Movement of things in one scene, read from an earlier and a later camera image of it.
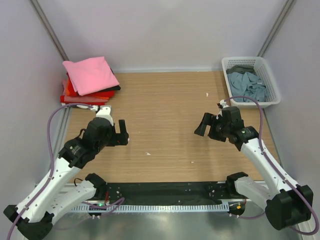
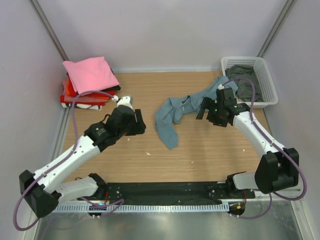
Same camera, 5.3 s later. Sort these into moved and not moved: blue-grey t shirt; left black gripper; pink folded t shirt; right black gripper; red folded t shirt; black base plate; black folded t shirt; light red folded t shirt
Moved: right black gripper; left black gripper; blue-grey t shirt
Not moved: black folded t shirt; pink folded t shirt; light red folded t shirt; black base plate; red folded t shirt
